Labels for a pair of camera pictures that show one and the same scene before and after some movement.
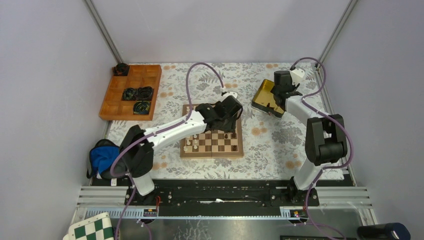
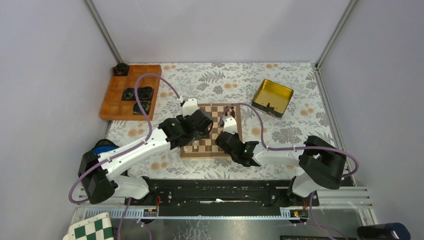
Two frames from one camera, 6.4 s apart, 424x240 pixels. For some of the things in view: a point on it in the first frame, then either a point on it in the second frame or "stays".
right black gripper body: x=294 y=87 → x=234 y=134
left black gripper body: x=228 y=125 → x=205 y=134
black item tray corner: x=120 y=69 stays
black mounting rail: x=223 y=197 stays
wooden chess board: x=213 y=144 stays
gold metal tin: x=263 y=100 stays
